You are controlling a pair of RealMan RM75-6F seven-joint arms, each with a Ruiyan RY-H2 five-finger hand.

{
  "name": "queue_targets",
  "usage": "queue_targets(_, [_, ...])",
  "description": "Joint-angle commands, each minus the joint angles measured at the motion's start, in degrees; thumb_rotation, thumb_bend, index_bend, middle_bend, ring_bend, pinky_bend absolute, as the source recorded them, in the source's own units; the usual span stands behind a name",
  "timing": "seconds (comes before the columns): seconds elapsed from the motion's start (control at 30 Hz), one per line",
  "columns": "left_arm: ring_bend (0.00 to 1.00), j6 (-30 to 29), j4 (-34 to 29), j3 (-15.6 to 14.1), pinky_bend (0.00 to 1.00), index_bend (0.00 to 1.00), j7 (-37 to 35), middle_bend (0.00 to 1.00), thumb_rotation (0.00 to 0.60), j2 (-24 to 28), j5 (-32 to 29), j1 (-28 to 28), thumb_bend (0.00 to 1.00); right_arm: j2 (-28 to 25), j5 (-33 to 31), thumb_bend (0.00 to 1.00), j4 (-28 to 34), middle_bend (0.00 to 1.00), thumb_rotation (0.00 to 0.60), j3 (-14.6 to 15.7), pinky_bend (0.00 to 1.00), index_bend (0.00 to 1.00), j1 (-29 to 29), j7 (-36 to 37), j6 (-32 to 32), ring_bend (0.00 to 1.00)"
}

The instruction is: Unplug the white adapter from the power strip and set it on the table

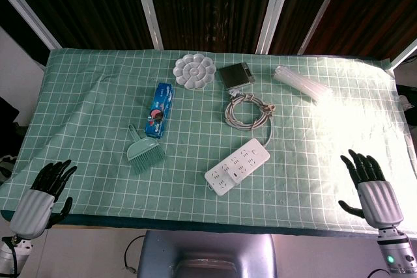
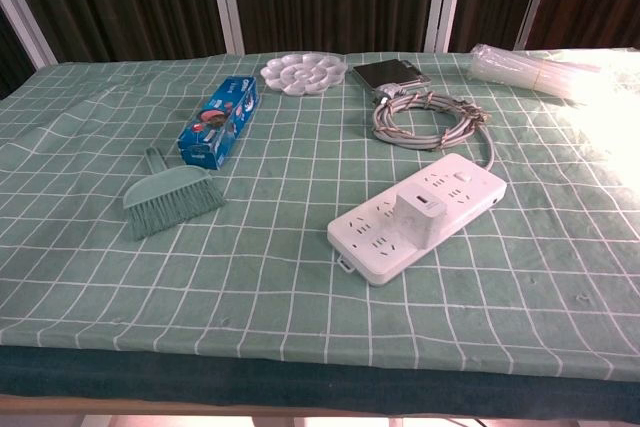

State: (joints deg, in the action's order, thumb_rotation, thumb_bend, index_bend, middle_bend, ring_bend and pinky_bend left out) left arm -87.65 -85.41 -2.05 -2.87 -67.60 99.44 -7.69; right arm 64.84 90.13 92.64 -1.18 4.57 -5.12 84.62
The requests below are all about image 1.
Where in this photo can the black and grey left robot hand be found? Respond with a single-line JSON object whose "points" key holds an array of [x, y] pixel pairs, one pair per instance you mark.
{"points": [[32, 208]]}

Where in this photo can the black and grey right robot hand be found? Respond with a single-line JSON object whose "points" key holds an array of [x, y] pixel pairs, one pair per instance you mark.
{"points": [[379, 201]]}

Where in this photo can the white power strip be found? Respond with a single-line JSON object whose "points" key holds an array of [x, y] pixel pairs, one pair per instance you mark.
{"points": [[251, 156]]}

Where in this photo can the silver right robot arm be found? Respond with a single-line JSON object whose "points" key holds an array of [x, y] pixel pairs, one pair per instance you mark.
{"points": [[395, 252]]}

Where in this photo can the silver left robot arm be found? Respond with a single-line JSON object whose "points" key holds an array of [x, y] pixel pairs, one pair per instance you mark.
{"points": [[23, 252]]}

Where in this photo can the teal hand brush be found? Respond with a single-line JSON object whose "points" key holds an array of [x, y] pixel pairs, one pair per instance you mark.
{"points": [[145, 151]]}

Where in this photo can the green checked tablecloth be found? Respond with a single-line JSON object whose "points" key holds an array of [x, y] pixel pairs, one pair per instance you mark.
{"points": [[97, 112]]}

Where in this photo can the clear bag of sticks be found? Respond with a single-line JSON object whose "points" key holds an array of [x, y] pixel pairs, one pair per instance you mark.
{"points": [[299, 82]]}

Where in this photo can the blue Oreo cookie box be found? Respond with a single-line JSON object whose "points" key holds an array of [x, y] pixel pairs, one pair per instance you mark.
{"points": [[159, 112]]}

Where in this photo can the flat metal box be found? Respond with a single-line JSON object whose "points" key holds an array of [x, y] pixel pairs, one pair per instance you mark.
{"points": [[234, 74]]}

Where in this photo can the white flower paint palette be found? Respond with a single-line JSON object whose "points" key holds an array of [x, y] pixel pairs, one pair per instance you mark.
{"points": [[194, 71]]}

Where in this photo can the dark brown curtain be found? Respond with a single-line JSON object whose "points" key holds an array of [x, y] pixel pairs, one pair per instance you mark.
{"points": [[211, 4]]}

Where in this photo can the white frame pole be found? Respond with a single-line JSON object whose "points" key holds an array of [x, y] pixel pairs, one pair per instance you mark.
{"points": [[322, 11], [404, 53], [29, 14], [148, 8], [273, 11]]}

